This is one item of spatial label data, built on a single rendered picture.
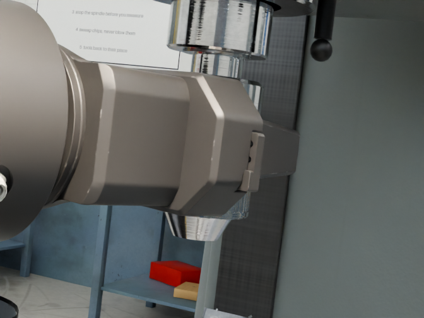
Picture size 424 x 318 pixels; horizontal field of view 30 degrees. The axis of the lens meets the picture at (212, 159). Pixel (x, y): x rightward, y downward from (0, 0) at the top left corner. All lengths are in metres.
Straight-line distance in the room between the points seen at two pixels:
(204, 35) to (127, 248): 5.01
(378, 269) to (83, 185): 0.48
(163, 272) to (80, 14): 1.93
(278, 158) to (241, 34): 0.06
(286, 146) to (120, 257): 5.03
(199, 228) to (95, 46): 5.17
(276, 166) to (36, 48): 0.14
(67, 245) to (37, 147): 5.35
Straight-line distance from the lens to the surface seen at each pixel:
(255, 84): 0.36
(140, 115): 0.28
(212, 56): 0.36
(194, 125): 0.30
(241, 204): 0.36
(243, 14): 0.35
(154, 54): 5.26
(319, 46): 0.35
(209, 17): 0.35
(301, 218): 0.75
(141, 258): 5.29
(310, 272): 0.75
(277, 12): 0.39
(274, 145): 0.36
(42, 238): 5.73
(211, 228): 0.36
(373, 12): 0.60
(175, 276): 4.72
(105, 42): 5.48
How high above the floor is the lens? 1.25
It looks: 3 degrees down
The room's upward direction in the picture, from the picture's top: 7 degrees clockwise
